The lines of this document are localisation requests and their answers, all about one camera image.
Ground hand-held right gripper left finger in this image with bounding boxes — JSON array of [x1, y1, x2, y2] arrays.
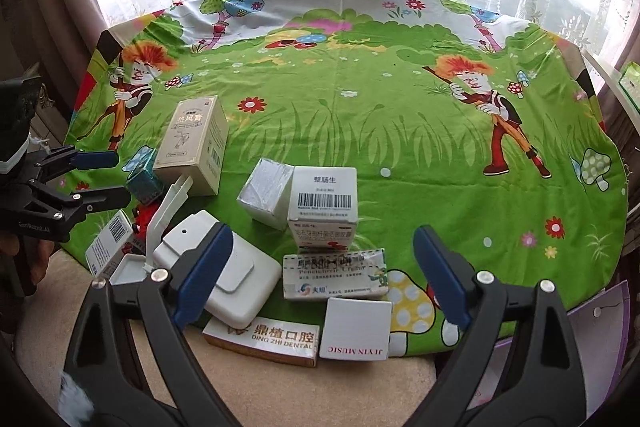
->
[[62, 222, 246, 427]]

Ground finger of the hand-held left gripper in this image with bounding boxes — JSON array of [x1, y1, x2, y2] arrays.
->
[[32, 146, 121, 188], [30, 186, 132, 234]]

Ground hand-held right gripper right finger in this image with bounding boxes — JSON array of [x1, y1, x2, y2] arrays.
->
[[400, 224, 583, 427]]

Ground white cream tube box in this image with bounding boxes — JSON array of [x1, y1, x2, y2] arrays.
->
[[281, 248, 391, 301]]

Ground purple cardboard box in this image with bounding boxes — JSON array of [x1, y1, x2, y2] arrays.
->
[[435, 279, 632, 427]]

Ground person's left hand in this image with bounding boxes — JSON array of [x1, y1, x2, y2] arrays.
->
[[0, 232, 57, 303]]

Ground small white barcode box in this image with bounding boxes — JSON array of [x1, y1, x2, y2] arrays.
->
[[85, 209, 135, 278]]

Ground small teal box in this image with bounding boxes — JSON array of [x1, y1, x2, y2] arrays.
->
[[125, 157, 163, 208]]

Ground white rounded plastic case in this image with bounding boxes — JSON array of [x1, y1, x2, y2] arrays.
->
[[152, 209, 282, 330]]

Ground small red item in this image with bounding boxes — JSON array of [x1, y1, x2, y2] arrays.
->
[[132, 206, 161, 238]]

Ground white flip-lid plastic box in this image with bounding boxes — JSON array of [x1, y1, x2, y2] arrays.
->
[[109, 176, 193, 290]]

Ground white and orange dental box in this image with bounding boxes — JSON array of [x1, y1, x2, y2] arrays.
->
[[202, 317, 320, 368]]

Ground tall beige cardboard box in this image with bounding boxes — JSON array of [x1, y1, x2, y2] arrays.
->
[[152, 96, 230, 198]]

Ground white square box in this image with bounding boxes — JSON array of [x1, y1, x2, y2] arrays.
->
[[318, 298, 393, 362]]

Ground silver film-wrapped white box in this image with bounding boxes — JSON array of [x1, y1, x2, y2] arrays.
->
[[236, 158, 295, 232]]

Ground white barcode medicine box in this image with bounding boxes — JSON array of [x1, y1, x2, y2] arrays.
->
[[287, 167, 359, 255]]

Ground green cartoon printed cloth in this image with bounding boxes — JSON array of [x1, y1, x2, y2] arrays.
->
[[60, 0, 630, 358]]

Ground white fluff tuft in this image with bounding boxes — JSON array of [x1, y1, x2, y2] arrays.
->
[[56, 369, 95, 427]]

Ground green packet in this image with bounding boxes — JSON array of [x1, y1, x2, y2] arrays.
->
[[618, 62, 640, 100]]

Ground white curved rail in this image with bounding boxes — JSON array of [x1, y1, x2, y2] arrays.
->
[[582, 52, 636, 108]]

